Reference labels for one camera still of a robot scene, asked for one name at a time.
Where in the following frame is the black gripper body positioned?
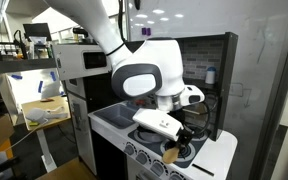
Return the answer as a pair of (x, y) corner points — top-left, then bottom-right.
(176, 128), (196, 143)

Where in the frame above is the wooden spoon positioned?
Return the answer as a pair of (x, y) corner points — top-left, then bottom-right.
(162, 141), (186, 165)

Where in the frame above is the grey stove knob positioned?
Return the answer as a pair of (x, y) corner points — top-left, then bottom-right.
(150, 159), (167, 177)
(135, 150), (150, 165)
(123, 142), (137, 156)
(168, 171), (185, 180)

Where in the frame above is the grey sink basin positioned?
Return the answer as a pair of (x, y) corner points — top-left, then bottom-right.
(93, 103), (141, 130)

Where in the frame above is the dark toy stovetop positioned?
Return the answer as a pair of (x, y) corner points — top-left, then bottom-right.
(127, 119), (213, 170)

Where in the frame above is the white toy kitchen unit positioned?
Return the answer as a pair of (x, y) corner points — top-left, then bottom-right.
(51, 31), (240, 180)

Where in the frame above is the red tap knob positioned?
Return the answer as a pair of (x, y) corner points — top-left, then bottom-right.
(134, 98), (149, 106)

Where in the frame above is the white shaker blue cap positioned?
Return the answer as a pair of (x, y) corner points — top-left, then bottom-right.
(205, 66), (218, 85)

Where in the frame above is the white whiteboard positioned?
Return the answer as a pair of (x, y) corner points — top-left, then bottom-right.
(126, 0), (288, 134)

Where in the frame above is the wooden table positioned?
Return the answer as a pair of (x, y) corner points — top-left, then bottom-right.
(20, 95), (72, 132)

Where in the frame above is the white toy microwave door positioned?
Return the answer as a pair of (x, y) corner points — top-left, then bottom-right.
(51, 42), (114, 82)

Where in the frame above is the white plush toy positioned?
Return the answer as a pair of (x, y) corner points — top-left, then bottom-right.
(25, 106), (69, 123)

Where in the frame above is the white panel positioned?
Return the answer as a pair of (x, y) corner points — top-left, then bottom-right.
(4, 67), (66, 118)

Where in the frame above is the grey metal beam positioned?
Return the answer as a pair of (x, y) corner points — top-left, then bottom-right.
(0, 57), (58, 73)

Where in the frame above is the black monitor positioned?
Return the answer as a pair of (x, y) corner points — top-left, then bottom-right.
(22, 22), (52, 38)

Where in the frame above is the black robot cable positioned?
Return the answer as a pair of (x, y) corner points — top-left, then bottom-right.
(117, 0), (126, 42)
(189, 95), (213, 132)

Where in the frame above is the small black camera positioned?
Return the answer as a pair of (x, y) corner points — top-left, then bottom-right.
(71, 27), (90, 37)

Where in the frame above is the white cable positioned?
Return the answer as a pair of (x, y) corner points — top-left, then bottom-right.
(3, 119), (51, 152)

